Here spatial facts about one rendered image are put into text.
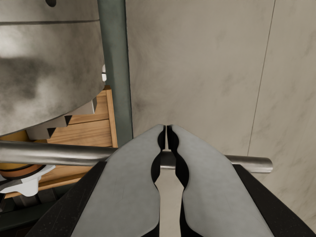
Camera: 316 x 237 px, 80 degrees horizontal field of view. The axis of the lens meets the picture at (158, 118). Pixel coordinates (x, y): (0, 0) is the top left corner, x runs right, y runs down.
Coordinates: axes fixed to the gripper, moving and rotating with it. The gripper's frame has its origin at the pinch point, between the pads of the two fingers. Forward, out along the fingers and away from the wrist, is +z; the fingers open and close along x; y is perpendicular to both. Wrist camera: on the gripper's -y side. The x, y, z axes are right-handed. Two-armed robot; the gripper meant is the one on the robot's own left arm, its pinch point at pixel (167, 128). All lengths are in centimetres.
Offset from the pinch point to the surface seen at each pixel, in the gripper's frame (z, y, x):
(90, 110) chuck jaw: 15.8, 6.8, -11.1
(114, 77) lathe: 74, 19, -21
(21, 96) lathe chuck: 4.9, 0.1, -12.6
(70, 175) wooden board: 34, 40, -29
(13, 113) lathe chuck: 4.2, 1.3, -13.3
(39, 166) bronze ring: 13.8, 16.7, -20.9
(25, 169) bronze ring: 12.3, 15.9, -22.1
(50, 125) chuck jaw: 14.7, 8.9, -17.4
